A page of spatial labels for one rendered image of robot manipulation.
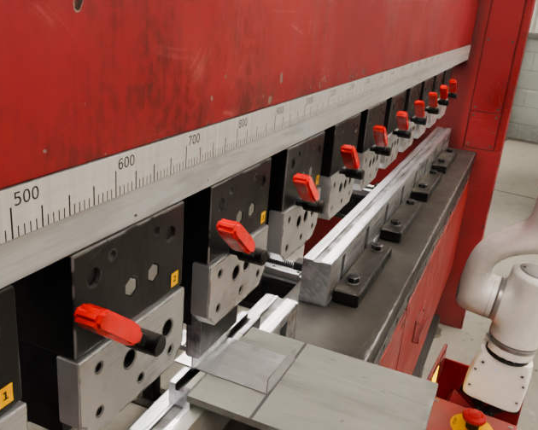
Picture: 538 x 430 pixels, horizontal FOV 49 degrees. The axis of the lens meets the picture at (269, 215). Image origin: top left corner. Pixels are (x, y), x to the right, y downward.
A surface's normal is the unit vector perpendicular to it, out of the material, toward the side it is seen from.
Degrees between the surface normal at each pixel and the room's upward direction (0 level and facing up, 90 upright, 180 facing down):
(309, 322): 0
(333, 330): 0
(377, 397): 0
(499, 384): 91
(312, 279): 90
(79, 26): 90
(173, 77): 90
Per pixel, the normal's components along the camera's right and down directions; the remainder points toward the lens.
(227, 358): 0.08, -0.94
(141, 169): 0.91, 0.21
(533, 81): -0.54, 0.25
